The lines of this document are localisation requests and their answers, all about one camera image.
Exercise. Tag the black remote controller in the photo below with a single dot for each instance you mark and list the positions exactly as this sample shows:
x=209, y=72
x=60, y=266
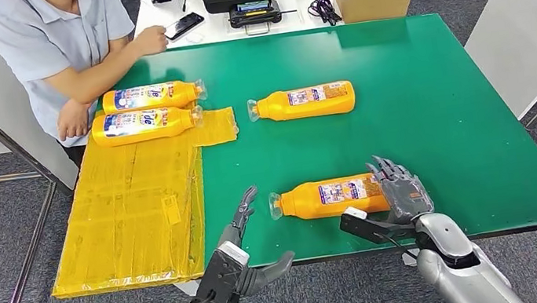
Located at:
x=254, y=14

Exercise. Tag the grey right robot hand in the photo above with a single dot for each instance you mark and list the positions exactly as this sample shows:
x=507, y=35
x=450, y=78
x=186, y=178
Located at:
x=406, y=194

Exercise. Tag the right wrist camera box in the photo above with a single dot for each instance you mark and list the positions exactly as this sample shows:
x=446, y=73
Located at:
x=369, y=230

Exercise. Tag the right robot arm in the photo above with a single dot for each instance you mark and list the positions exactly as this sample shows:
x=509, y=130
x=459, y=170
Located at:
x=445, y=251

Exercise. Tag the person's right forearm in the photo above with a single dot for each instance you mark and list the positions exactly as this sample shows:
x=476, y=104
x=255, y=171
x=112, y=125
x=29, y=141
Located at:
x=94, y=72

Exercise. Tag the black smartphone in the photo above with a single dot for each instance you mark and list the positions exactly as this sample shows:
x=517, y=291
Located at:
x=185, y=25

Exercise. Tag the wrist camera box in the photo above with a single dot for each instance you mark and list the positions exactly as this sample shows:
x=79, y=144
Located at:
x=223, y=277
x=369, y=230

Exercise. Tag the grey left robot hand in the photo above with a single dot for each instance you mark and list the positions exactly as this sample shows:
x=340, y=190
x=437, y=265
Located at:
x=248, y=211

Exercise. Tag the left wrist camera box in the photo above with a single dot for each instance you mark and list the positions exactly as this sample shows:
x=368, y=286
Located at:
x=223, y=277

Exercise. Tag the person's left hand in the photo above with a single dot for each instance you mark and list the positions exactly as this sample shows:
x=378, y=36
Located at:
x=74, y=120

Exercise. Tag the yellow plastic-wrapped board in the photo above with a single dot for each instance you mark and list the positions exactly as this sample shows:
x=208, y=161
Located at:
x=125, y=217

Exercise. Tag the small clear plastic lid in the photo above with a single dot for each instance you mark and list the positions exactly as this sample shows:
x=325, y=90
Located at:
x=195, y=38

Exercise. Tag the person's right hand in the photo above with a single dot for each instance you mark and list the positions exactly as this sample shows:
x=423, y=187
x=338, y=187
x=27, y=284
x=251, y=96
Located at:
x=150, y=41

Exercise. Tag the orange detergent bottle clear cap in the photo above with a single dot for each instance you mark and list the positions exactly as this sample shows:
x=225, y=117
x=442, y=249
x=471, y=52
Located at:
x=307, y=205
x=304, y=109
x=139, y=126
x=150, y=97

